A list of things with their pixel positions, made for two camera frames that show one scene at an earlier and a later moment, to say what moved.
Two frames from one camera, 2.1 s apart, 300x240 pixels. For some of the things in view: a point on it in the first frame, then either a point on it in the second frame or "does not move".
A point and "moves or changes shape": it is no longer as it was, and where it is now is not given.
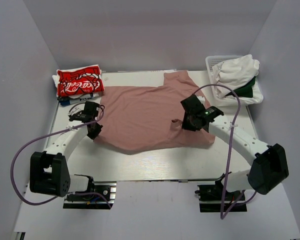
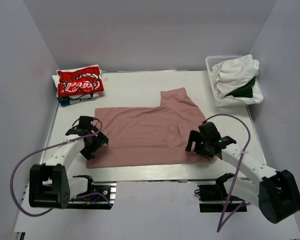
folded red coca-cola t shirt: x=80 y=80 does not move
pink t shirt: x=136 y=119 moves or changes shape
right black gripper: x=186 y=126 → x=196 y=136
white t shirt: x=229 y=74 does not move
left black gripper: x=93 y=135 → x=101 y=139
